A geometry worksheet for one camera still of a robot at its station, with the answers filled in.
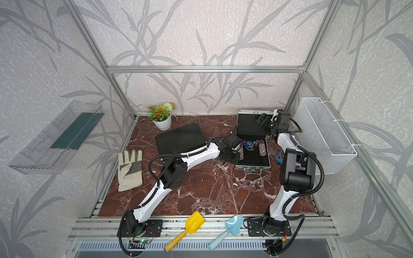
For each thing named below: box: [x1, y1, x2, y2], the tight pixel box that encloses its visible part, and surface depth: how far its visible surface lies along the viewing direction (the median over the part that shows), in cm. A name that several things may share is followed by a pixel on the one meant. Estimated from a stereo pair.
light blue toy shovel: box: [208, 214, 244, 252], surface depth 75 cm
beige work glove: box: [117, 149, 144, 192], surface depth 93 cm
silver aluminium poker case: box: [235, 110, 272, 175], surface depth 97 cm
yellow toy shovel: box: [163, 211, 205, 253], surface depth 77 cm
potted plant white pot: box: [146, 102, 177, 132], surface depth 107 cm
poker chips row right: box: [258, 143, 267, 157], surface depth 100 cm
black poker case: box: [154, 122, 206, 156], surface depth 103 cm
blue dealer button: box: [245, 140, 254, 148], surface depth 104 cm
